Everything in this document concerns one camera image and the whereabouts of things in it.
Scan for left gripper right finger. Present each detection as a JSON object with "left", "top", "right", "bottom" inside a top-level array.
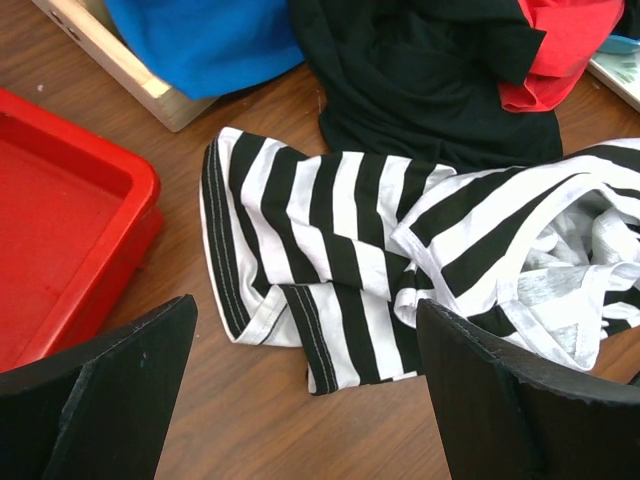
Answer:
[{"left": 416, "top": 300, "right": 639, "bottom": 479}]

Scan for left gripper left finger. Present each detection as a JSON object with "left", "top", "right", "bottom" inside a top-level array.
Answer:
[{"left": 1, "top": 295, "right": 198, "bottom": 479}]

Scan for black white striped tank top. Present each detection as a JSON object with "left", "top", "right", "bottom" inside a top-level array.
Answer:
[{"left": 200, "top": 127, "right": 639, "bottom": 395}]

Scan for blue tank top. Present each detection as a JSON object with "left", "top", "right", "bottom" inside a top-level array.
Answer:
[{"left": 106, "top": 0, "right": 304, "bottom": 100}]

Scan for red tank top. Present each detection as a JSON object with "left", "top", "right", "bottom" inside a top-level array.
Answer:
[{"left": 499, "top": 0, "right": 625, "bottom": 113}]

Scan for red plastic bin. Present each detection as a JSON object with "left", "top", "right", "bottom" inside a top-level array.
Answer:
[{"left": 1, "top": 91, "right": 163, "bottom": 371}]

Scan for floral pattern tray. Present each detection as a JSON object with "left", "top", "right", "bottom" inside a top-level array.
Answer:
[{"left": 588, "top": 52, "right": 640, "bottom": 111}]

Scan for wooden clothes rack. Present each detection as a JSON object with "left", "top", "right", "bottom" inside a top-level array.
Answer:
[{"left": 34, "top": 0, "right": 215, "bottom": 132}]

